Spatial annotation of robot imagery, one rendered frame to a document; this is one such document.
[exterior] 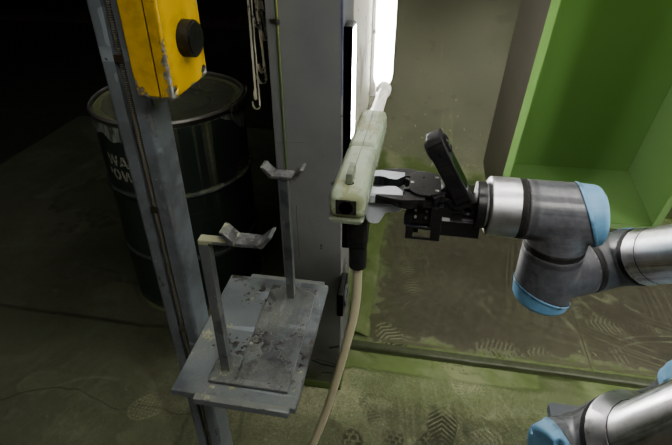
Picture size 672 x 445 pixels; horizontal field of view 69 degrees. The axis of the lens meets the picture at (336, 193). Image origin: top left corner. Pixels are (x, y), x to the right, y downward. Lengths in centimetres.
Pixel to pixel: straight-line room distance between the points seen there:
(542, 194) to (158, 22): 56
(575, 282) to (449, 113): 207
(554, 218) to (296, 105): 71
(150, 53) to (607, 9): 159
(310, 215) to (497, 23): 191
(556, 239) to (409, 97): 214
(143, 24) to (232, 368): 60
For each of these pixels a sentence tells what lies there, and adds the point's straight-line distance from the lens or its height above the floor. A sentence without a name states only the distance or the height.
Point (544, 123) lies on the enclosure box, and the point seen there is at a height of 74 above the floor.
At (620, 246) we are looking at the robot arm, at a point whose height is 107.
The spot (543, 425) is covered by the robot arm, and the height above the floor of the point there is 88.
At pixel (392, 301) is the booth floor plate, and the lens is 215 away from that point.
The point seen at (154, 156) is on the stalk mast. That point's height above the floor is 119.
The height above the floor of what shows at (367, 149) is 120.
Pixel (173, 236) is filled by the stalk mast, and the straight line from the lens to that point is 87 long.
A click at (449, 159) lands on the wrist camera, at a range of 70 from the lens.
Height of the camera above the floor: 153
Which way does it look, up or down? 32 degrees down
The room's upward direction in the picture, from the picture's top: straight up
